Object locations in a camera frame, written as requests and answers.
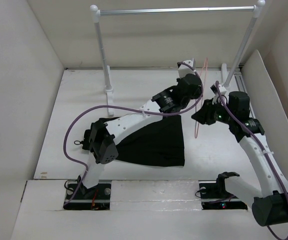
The orange zip tie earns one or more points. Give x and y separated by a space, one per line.
93 199

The black trousers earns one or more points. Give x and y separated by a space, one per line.
158 144

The white and silver clothes rack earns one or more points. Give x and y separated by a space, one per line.
159 38

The aluminium rail right side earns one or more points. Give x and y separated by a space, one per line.
240 98

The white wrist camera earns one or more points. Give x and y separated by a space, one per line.
220 90
186 67

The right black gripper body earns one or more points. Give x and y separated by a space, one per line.
222 115

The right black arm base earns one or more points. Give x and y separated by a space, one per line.
213 199

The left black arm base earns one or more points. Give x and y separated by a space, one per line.
97 198

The white foam block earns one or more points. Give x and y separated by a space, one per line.
155 195

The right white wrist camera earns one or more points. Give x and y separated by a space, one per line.
220 90

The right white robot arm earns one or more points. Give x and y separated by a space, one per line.
269 204

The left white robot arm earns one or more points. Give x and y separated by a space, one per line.
104 137

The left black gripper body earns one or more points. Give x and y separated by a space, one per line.
184 103

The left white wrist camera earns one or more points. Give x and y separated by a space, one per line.
186 67

